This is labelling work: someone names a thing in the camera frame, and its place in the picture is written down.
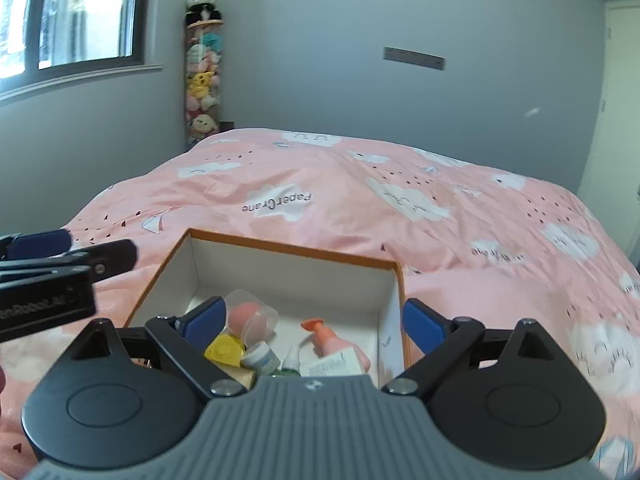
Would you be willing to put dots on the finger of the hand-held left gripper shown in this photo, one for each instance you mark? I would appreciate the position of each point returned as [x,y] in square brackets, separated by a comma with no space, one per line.
[40,243]
[110,257]

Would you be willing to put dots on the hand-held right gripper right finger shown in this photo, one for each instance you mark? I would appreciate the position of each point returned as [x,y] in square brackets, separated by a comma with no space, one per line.
[425,325]

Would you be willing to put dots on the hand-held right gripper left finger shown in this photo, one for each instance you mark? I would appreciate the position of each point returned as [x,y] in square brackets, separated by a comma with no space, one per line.
[205,322]

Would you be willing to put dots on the yellow plastic case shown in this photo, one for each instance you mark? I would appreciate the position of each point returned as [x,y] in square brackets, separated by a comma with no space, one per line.
[225,351]

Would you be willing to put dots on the clear case with pink sponge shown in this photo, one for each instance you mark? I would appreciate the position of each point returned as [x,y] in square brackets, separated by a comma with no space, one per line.
[247,320]

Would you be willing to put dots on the small white jar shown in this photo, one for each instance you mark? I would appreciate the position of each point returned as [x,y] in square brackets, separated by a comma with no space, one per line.
[260,358]

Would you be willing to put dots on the small gold box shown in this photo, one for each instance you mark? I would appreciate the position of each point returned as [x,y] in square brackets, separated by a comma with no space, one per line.
[242,377]

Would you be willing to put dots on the pink bottle with orange pump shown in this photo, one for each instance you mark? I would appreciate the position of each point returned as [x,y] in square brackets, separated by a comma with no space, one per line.
[340,347]

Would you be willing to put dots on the green spray bottle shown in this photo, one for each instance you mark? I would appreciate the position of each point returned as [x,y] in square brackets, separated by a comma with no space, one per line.
[291,367]

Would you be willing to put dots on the orange cardboard box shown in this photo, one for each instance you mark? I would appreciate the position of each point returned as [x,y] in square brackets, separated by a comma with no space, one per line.
[300,280]

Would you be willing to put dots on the pink printed blanket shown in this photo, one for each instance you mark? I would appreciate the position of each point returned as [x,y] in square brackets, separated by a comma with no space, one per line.
[350,200]

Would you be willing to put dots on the dark bedside object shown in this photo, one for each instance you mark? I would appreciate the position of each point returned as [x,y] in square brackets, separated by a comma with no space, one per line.
[227,126]

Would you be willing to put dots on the clear tube of plush toys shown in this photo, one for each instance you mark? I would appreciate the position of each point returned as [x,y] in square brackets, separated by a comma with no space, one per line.
[202,90]

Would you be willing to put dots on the window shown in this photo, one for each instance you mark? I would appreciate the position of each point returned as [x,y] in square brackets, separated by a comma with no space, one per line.
[75,10]

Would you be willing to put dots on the panda plush toy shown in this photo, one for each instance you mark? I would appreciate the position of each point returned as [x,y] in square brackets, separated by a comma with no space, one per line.
[202,2]

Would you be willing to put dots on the white door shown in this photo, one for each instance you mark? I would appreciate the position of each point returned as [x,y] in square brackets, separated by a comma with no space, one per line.
[620,110]

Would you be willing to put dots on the grey wall plate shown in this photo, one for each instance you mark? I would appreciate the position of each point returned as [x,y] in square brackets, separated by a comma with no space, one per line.
[414,58]

